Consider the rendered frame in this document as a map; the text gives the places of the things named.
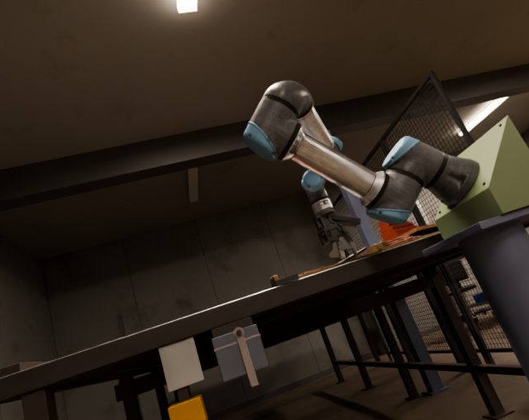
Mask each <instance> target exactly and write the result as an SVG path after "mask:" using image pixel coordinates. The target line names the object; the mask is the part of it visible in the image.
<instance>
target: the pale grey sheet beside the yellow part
mask: <svg viewBox="0 0 529 420"><path fill-rule="evenodd" d="M158 350H159V353H160V357H161V361H162V367H163V371H164V374H165V378H166V382H167V388H168V391H169V392H172V391H174V390H177V389H179V388H183V387H186V386H188V385H190V384H193V383H197V382H199V381H202V380H204V376H203V373H202V368H201V364H200V361H199V358H198V355H197V349H196V346H195V342H194V339H193V337H190V338H187V339H184V340H182V341H179V342H175V343H172V344H169V345H167V346H165V347H160V348H159V349H158Z"/></svg>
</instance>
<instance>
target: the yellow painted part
mask: <svg viewBox="0 0 529 420"><path fill-rule="evenodd" d="M177 395H178V399H179V402H177V403H174V404H173V405H172V406H171V407H170V408H169V409H168V414H169V417H170V420H208V417H207V411H206V408H205V405H204V401H203V398H202V394H199V395H197V396H195V397H191V395H190V392H189V388H188V386H186V387H182V388H179V389H177Z"/></svg>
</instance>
